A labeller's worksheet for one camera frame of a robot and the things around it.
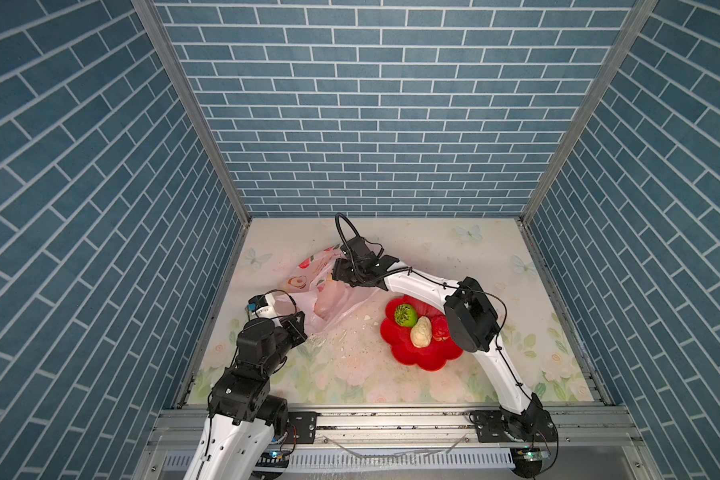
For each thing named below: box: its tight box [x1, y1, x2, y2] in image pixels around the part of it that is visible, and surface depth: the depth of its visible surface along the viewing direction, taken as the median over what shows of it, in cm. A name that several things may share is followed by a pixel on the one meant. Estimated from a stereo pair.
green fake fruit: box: [394, 303, 418, 328], surface depth 90 cm
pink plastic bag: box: [273, 246, 378, 334], surface depth 90 cm
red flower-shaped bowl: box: [380, 295, 463, 371], surface depth 88 cm
